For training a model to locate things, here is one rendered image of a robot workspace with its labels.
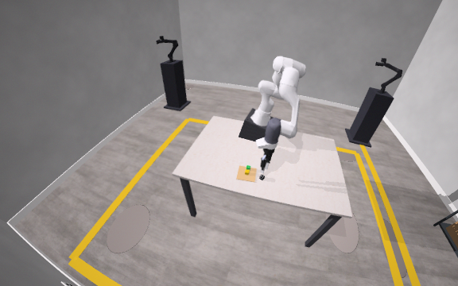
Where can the tan mat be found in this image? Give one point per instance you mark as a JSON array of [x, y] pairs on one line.
[[241, 174]]

